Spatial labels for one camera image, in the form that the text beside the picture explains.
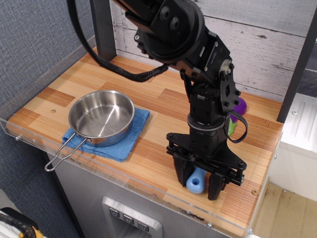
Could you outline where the dark left post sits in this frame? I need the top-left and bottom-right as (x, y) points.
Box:
(90, 0), (116, 61)

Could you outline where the dark right post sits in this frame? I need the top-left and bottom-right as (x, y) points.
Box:
(276, 9), (317, 123)

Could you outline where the blue cloth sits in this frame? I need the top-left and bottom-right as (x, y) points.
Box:
(61, 107), (151, 163)

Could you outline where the clear acrylic table guard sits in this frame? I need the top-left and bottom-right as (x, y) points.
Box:
(5, 56), (282, 230)

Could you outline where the black corrugated hose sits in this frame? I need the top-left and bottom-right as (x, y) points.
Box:
(0, 213), (35, 238)

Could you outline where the white toy sink unit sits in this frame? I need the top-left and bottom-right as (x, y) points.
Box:
(268, 93), (317, 201)

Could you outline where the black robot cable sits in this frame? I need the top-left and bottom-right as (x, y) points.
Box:
(66, 0), (169, 83)

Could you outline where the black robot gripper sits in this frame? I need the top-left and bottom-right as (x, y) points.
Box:
(166, 127), (247, 200)

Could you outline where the purple toy eggplant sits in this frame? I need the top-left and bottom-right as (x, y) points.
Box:
(228, 98), (247, 136)

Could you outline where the silver dispenser panel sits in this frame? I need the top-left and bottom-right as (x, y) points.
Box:
(102, 196), (163, 238)

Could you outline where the dark post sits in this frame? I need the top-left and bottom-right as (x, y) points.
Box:
(276, 9), (317, 123)
(90, 0), (116, 61)

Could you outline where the blue spoon with grey bowl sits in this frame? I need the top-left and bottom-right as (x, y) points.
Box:
(186, 167), (207, 194)

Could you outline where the yellow tape object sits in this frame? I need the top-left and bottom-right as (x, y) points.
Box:
(33, 227), (45, 238)

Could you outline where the stainless steel pan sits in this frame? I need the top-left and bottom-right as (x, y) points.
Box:
(45, 90), (135, 172)

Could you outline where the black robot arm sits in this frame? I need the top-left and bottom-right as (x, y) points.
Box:
(117, 0), (247, 200)

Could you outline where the grey toy fridge cabinet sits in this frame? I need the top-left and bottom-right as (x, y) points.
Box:
(54, 158), (252, 238)

